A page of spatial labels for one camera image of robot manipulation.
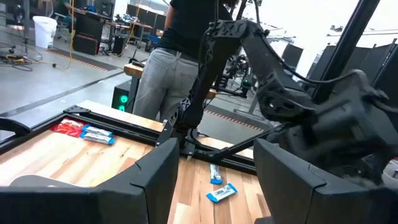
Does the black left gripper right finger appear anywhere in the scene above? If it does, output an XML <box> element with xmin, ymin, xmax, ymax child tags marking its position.
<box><xmin>253</xmin><ymin>138</ymin><xmax>398</xmax><ymax>224</ymax></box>

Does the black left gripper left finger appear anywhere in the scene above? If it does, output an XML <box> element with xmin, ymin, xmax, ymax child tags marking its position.
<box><xmin>0</xmin><ymin>138</ymin><xmax>180</xmax><ymax>224</ymax></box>

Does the white blue Hershey's bar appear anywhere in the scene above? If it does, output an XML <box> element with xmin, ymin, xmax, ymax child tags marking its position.
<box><xmin>209</xmin><ymin>163</ymin><xmax>224</xmax><ymax>185</ymax></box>
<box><xmin>205</xmin><ymin>182</ymin><xmax>239</xmax><ymax>204</ymax></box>
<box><xmin>81</xmin><ymin>124</ymin><xmax>114</xmax><ymax>138</ymax></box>
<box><xmin>79</xmin><ymin>132</ymin><xmax>116</xmax><ymax>146</ymax></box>

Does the red Skittles candy bag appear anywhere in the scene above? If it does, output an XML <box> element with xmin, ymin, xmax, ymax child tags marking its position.
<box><xmin>50</xmin><ymin>117</ymin><xmax>88</xmax><ymax>139</ymax></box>

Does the light grey plastic bin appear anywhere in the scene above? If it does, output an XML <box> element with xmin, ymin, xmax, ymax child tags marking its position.
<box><xmin>8</xmin><ymin>173</ymin><xmax>82</xmax><ymax>189</ymax></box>

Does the black room divider panel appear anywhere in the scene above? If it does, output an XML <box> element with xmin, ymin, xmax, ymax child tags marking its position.
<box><xmin>351</xmin><ymin>39</ymin><xmax>398</xmax><ymax>100</ymax></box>

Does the black table clamp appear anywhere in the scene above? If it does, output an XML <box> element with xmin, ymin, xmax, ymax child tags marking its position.
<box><xmin>0</xmin><ymin>117</ymin><xmax>32</xmax><ymax>138</ymax></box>

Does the black computer tower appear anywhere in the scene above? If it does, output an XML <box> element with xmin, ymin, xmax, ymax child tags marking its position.
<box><xmin>111</xmin><ymin>80</ymin><xmax>134</xmax><ymax>113</ymax></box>

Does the person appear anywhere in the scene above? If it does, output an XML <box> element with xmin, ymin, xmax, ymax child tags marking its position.
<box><xmin>132</xmin><ymin>0</ymin><xmax>243</xmax><ymax>123</ymax></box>
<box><xmin>52</xmin><ymin>0</ymin><xmax>75</xmax><ymax>18</ymax></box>

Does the black equipment case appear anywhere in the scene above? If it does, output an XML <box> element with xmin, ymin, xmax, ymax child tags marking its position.
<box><xmin>72</xmin><ymin>33</ymin><xmax>100</xmax><ymax>56</ymax></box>

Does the white plastic bucket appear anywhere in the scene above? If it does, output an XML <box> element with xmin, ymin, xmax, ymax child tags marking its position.
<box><xmin>32</xmin><ymin>15</ymin><xmax>58</xmax><ymax>49</ymax></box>

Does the black diagonal frame strut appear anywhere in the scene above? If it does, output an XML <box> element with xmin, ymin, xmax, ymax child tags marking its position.
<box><xmin>310</xmin><ymin>0</ymin><xmax>382</xmax><ymax>105</ymax></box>

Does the black aluminium table frame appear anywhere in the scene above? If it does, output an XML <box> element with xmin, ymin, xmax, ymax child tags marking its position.
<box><xmin>0</xmin><ymin>105</ymin><xmax>271</xmax><ymax>175</ymax></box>

